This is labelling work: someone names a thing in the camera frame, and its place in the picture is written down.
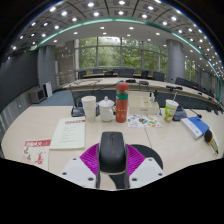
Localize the stack of white paper cups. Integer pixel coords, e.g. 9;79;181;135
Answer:
81;95;98;123

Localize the blue and white book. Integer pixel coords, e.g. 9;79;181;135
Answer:
180;115;211;140

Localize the grey box cabinet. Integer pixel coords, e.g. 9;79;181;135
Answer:
28;87;47;104

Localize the group of round ceiling lights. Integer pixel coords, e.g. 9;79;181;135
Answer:
9;0;224;78

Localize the colourful sticker sheet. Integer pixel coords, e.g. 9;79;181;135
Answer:
126;113;162;129

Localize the white printed paper document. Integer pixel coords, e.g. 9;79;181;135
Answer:
49;116;87;150

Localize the green-printed paper cup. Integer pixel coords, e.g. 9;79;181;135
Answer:
163;99;180;123

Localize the white booklet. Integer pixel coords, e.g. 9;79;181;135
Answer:
206;128;223;156

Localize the white cardboard box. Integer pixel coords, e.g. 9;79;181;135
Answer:
128;95;160;116

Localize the black gooseneck conference microphone unit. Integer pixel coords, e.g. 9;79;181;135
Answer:
68;79;101;118
172;106;203;122

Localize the black and yellow handheld microphone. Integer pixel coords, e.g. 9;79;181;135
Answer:
203;129;220;155

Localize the group of dark office chairs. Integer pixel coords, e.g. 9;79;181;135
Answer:
77;68;222;105

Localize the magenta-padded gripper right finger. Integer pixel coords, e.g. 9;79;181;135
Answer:
124;143;166;190

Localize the red and white fan-print poster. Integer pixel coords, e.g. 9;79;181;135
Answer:
22;138;52;172

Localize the long curved conference table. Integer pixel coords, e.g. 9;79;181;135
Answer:
63;77;222;108

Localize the white standing panel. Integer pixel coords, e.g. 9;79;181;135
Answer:
43;81;54;98

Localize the black computer mouse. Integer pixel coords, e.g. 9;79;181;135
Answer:
98;131;128;176

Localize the red bottle with green band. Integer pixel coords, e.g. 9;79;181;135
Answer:
115;80;130;124

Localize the white lidded ceramic mug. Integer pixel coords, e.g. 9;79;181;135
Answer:
98;96;116;123

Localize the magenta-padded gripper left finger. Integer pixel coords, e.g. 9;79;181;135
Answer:
59;143;102;190

